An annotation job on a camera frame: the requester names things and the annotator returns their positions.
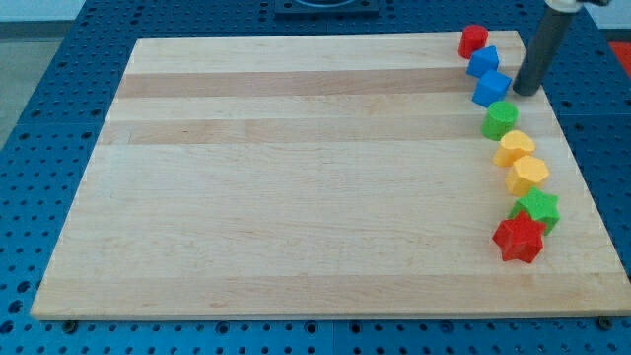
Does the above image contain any white rod mount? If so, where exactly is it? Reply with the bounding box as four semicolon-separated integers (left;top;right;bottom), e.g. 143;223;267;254
544;0;611;13

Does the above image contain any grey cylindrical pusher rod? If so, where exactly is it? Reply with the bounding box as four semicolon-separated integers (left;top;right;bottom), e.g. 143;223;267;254
513;6;575;97

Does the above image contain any red star block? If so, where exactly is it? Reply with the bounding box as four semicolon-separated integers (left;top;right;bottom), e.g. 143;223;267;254
492;211;546;263

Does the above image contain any green cylinder block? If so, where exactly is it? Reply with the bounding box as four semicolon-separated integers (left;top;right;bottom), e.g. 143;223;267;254
481;101;519;141

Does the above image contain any green star block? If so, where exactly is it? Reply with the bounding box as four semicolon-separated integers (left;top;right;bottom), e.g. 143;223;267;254
508;187;560;236

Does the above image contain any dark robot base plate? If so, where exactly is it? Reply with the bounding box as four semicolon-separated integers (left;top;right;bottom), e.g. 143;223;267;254
272;0;381;17

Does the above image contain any wooden board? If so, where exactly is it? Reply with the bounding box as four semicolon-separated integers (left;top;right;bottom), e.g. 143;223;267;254
31;32;630;320

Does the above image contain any blue cube block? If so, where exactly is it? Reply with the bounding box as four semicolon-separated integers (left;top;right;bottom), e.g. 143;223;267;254
471;70;512;107

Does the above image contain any yellow hexagon block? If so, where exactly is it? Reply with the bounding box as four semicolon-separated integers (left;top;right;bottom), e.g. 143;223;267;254
505;156;550;197

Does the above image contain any yellow heart block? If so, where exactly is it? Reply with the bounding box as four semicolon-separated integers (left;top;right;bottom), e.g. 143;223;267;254
492;130;536;168

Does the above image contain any red cylinder block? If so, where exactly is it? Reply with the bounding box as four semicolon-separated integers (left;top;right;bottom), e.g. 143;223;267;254
457;25;489;59

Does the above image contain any blue triangle block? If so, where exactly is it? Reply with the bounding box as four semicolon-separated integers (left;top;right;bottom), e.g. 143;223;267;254
466;45;500;78

